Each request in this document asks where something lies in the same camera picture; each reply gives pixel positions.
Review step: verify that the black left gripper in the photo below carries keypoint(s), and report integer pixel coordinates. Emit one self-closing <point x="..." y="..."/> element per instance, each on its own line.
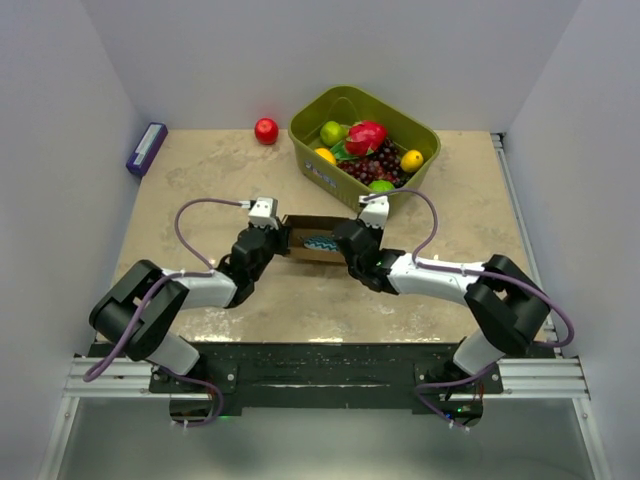
<point x="281" y="237"/>

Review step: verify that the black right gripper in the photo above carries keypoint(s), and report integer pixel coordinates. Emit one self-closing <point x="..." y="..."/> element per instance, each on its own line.
<point x="377" y="232"/>

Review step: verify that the blue zigzag sponge cloth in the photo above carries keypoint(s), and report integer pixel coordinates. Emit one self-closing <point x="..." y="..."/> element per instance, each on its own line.
<point x="320" y="243"/>

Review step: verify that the brown cardboard paper box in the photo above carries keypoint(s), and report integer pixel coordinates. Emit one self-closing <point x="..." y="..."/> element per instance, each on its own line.
<point x="301" y="226"/>

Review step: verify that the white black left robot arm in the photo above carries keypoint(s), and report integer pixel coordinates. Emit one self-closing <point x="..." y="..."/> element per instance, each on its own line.
<point x="137" y="313"/>

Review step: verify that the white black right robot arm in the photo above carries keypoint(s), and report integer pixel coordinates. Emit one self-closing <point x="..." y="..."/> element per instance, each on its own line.
<point x="501" y="298"/>

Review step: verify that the purple rectangular box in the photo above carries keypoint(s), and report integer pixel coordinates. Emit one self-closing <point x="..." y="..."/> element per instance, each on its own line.
<point x="146" y="149"/>

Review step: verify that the green lime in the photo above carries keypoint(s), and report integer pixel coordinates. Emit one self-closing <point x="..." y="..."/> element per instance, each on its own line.
<point x="381" y="186"/>

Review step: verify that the purple grape bunch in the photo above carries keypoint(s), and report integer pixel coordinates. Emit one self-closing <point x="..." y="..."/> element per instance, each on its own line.
<point x="382" y="164"/>

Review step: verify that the yellow lemon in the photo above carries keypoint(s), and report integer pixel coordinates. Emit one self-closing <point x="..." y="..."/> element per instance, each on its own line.
<point x="411" y="161"/>

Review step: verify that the orange fruit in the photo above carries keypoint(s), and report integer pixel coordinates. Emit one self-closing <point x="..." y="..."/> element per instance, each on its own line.
<point x="326" y="154"/>

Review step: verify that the red dragon fruit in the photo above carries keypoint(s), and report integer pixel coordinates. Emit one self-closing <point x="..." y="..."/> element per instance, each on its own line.
<point x="364" y="138"/>

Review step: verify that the green apple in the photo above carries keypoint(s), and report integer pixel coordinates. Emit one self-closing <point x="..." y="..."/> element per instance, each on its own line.
<point x="332" y="132"/>

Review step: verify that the red apple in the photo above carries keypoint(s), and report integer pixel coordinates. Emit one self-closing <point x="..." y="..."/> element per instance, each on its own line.
<point x="266" y="131"/>

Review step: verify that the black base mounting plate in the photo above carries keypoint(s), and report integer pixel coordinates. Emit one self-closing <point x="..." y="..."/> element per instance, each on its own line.
<point x="346" y="376"/>

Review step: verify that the green plastic tub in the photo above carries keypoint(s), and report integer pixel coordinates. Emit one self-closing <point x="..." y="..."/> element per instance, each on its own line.
<point x="349" y="105"/>

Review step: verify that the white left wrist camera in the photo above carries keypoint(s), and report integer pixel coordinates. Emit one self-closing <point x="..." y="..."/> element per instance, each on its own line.
<point x="263" y="213"/>

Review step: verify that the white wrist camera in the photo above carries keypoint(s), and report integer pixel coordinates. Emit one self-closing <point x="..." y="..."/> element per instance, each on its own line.
<point x="263" y="213"/>
<point x="374" y="211"/>

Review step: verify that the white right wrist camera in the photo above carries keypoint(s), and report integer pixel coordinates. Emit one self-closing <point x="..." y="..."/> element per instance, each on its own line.
<point x="374" y="211"/>

